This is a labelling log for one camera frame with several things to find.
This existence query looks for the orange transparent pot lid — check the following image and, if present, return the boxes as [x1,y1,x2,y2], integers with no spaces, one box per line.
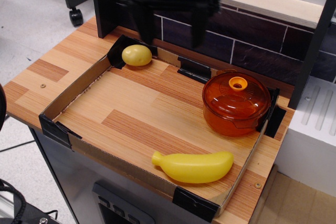
[203,72,271,121]

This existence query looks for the orange transparent plastic pot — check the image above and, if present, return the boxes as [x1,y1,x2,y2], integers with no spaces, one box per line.
[203,70,271,137]

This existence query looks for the yellow toy potato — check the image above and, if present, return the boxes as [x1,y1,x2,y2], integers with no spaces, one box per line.
[121,45,152,67]

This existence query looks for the black office chair base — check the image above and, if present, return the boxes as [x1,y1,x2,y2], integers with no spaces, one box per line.
[65,0,88,27]

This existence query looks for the yellow toy banana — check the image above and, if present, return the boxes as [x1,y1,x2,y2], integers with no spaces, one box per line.
[152,151,234,184]

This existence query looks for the cardboard fence with black tape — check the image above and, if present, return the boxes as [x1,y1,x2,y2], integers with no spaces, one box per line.
[38,36,292,223]

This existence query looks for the white toy sink unit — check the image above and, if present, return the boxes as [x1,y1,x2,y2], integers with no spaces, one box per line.
[275,77,335,196]

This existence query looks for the grey toy oven front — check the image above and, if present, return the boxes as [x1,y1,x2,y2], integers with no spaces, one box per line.
[91,181,155,224]

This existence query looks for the black vertical post left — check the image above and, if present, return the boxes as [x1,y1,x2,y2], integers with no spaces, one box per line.
[93,0,121,38]

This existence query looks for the dark grey post right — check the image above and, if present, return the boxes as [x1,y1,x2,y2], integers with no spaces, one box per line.
[288,0,335,110]

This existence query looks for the black cables lower left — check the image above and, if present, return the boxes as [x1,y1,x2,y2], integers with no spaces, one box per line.
[0,178,58,224]

